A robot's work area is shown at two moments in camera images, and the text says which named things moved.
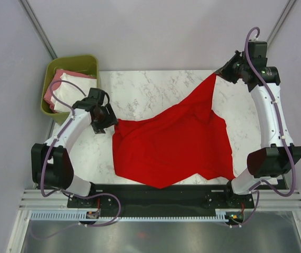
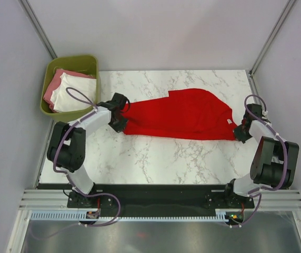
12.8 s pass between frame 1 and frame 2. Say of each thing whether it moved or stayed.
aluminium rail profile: stayed
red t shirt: moved
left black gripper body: moved
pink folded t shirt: stayed
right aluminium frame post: stayed
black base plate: stayed
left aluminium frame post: stayed
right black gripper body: moved
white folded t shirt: stayed
